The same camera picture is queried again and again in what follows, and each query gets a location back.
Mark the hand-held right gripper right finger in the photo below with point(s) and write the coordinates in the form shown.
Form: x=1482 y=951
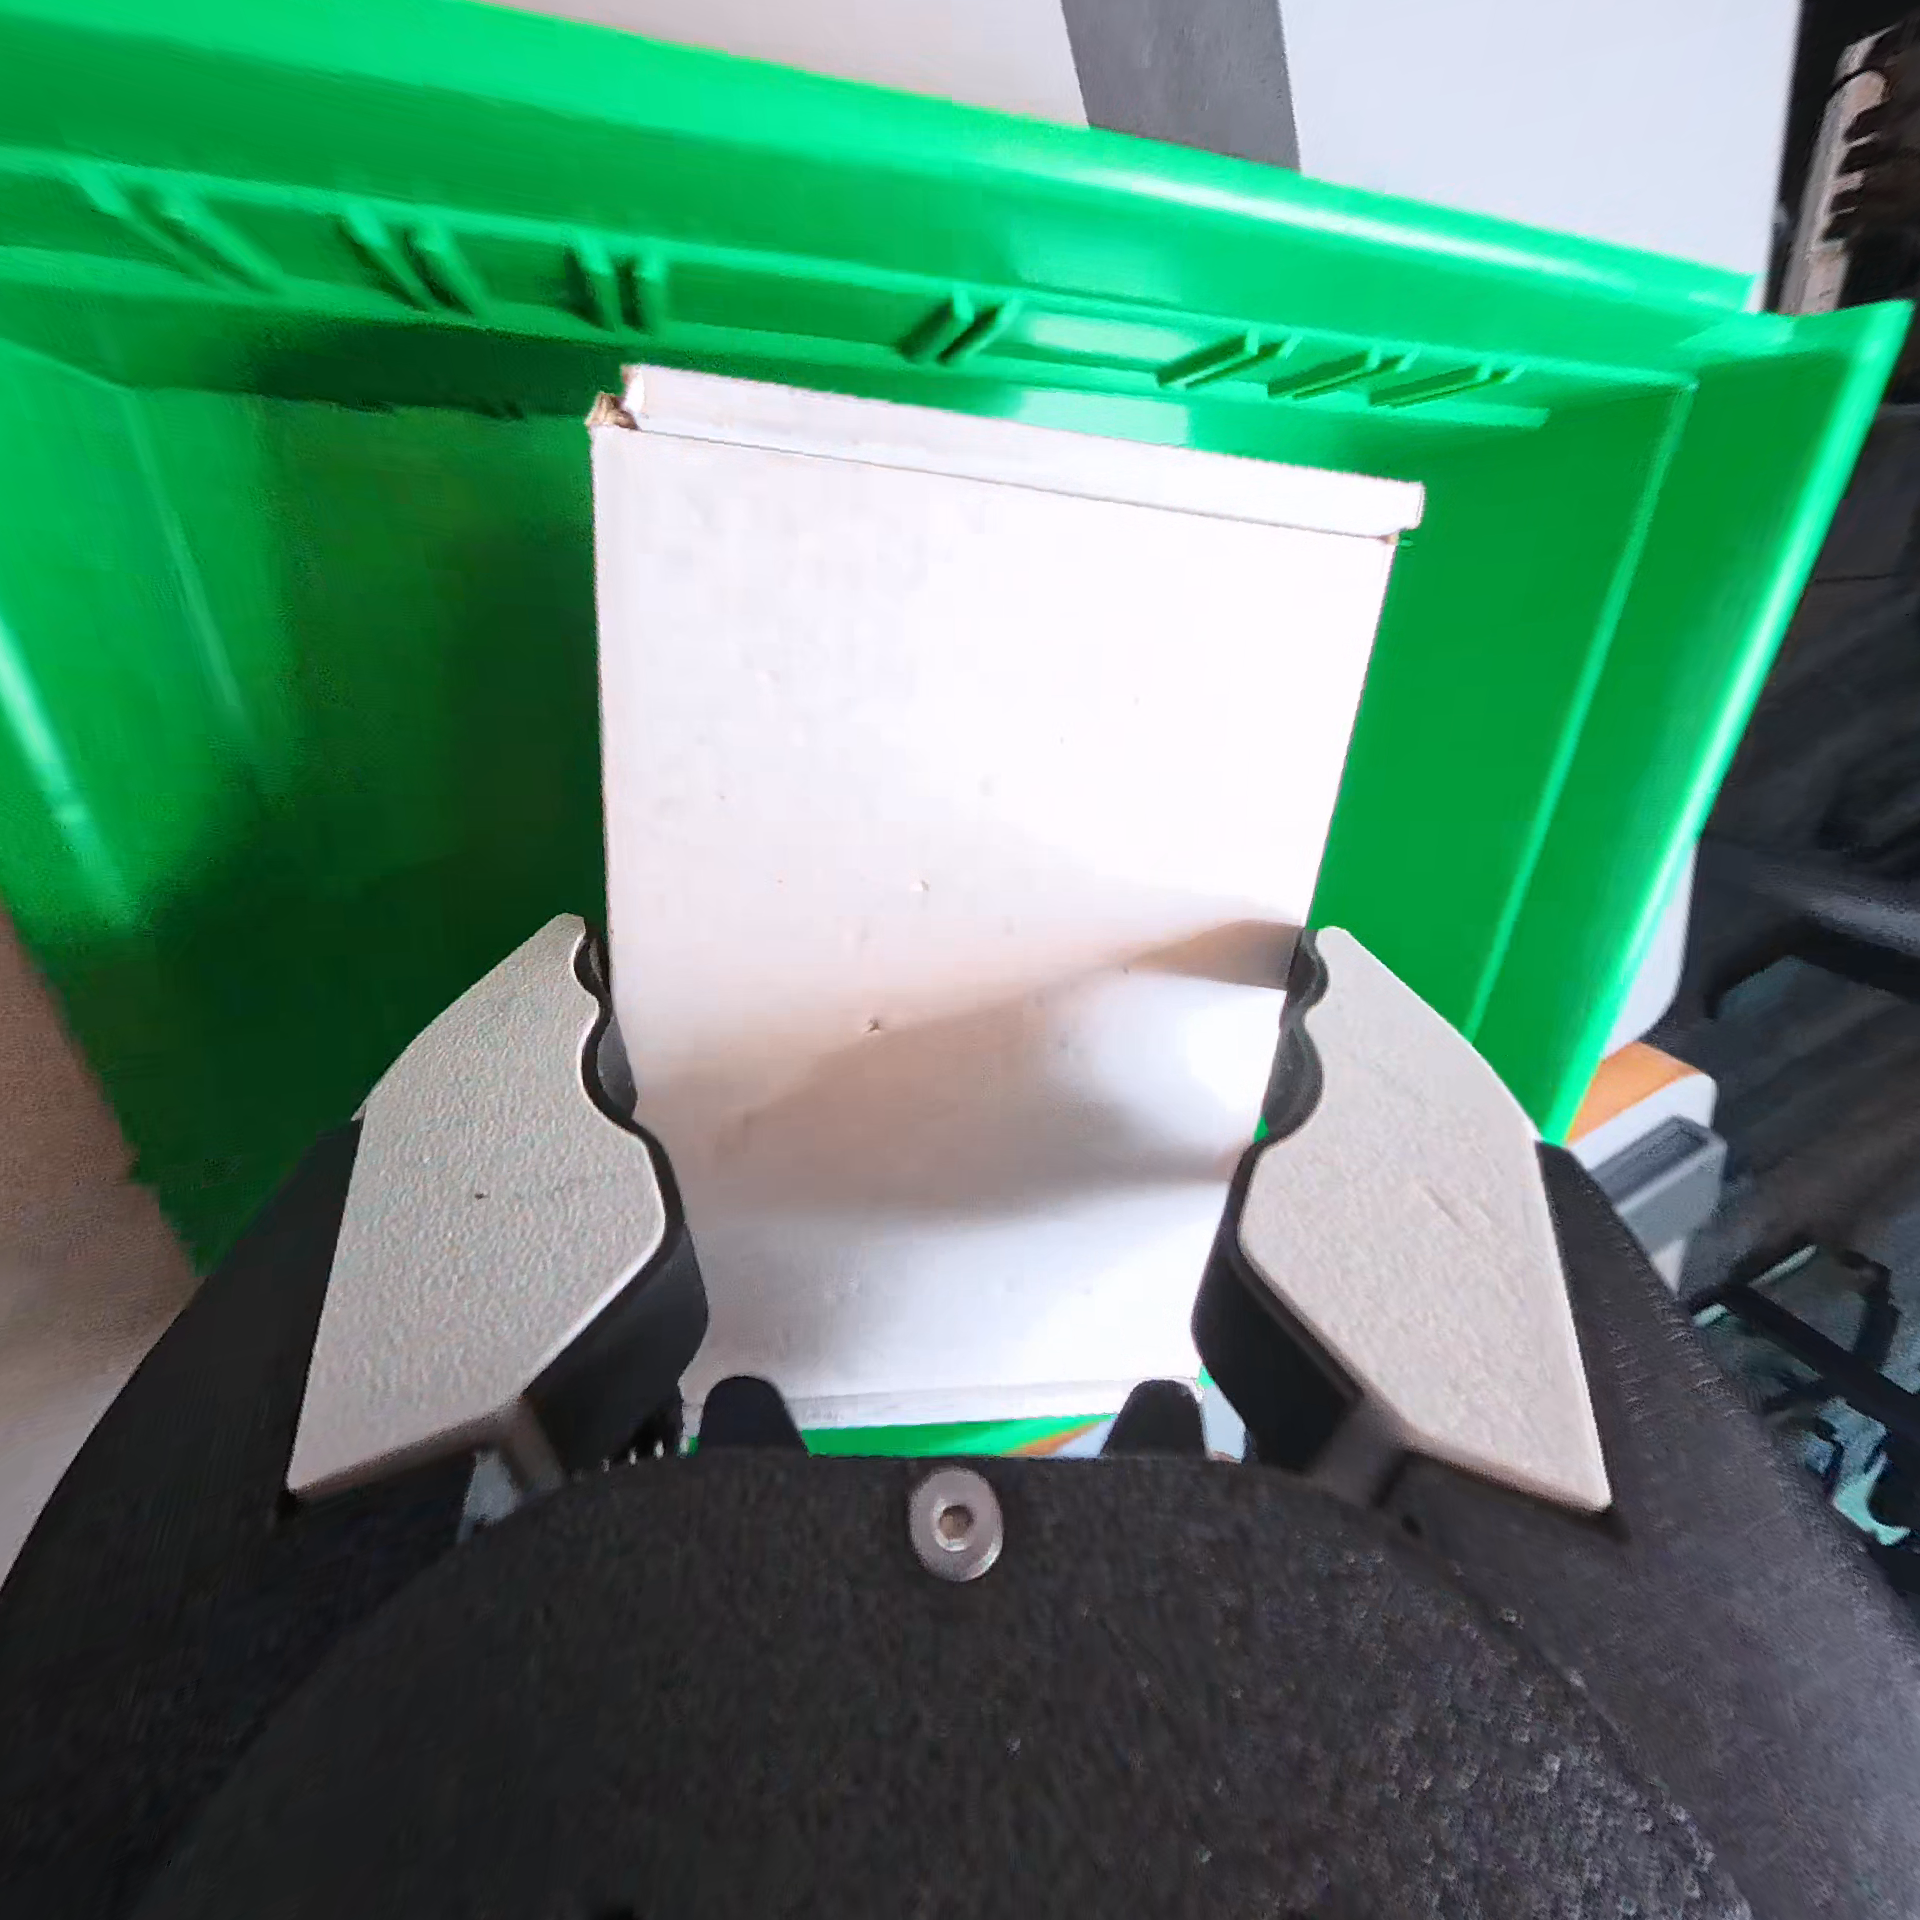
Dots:
x=1425 y=1246

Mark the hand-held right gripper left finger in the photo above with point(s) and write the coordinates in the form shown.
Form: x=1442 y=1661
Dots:
x=482 y=1215

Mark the white cardboard mailer box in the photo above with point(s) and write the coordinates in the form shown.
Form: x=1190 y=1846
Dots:
x=975 y=824

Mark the green plastic bin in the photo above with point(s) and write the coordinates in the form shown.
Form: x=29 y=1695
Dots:
x=303 y=599

